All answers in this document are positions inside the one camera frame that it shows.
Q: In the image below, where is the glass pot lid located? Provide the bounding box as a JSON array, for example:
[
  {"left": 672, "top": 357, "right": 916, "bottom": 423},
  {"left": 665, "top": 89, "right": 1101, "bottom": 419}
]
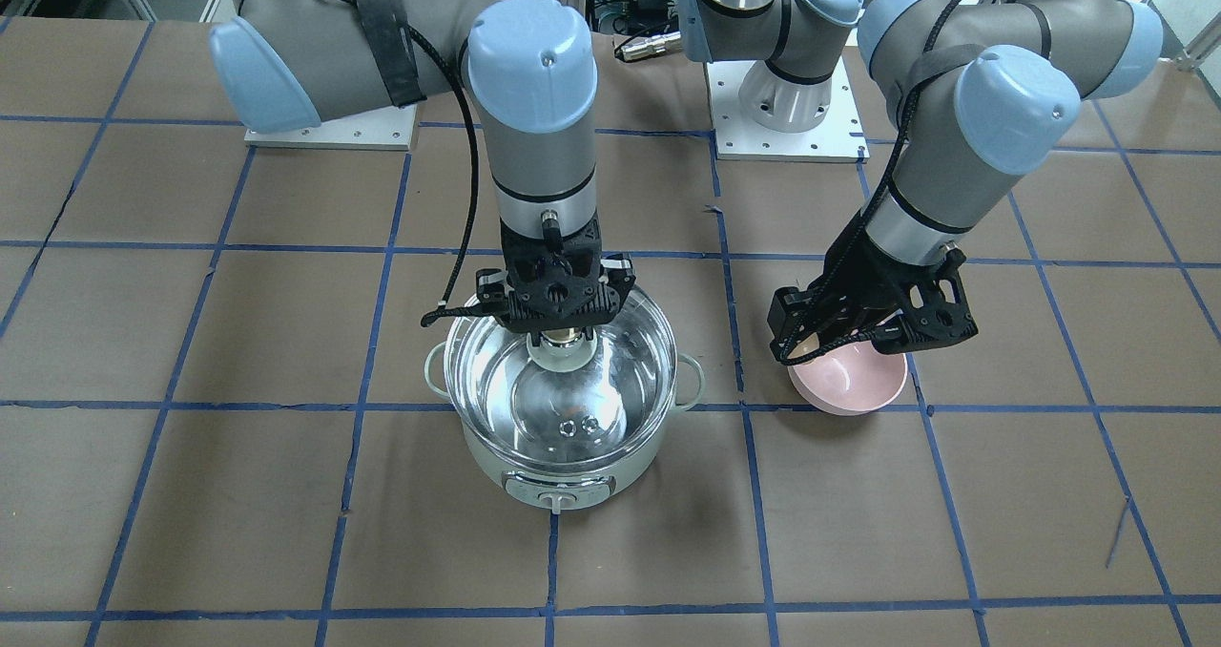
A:
[{"left": 443, "top": 286, "right": 678, "bottom": 482}]

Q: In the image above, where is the white electric cooking pot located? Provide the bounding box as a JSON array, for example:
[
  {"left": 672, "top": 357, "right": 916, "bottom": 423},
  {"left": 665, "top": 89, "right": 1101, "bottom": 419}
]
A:
[{"left": 424, "top": 289, "right": 705, "bottom": 516}]

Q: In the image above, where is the pink bowl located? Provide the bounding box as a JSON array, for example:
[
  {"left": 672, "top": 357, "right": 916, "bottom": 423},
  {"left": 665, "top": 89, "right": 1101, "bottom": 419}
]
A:
[{"left": 788, "top": 342, "right": 908, "bottom": 416}]

